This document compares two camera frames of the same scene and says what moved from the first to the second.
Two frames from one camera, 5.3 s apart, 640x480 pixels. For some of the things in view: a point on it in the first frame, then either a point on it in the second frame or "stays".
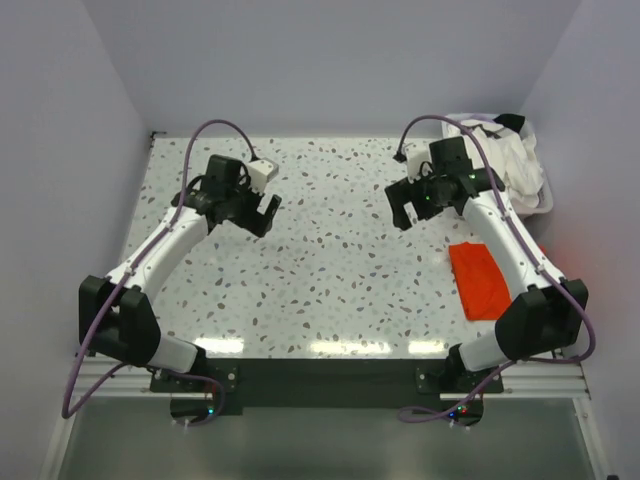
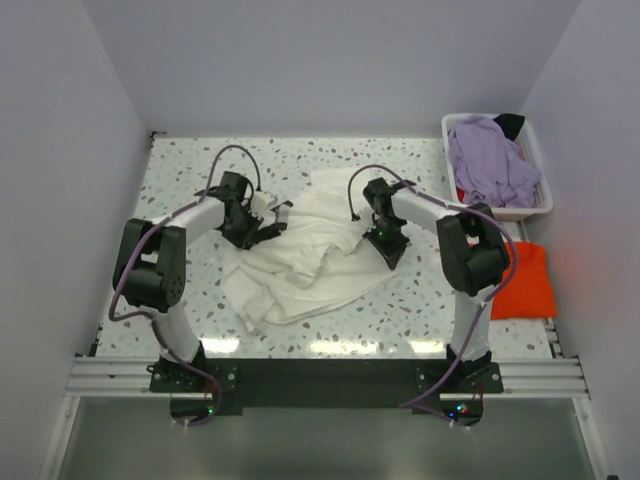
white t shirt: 512,162 -> 306,256
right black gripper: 403,193 -> 391,253
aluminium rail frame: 559,375 stays
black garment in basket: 512,121 stays
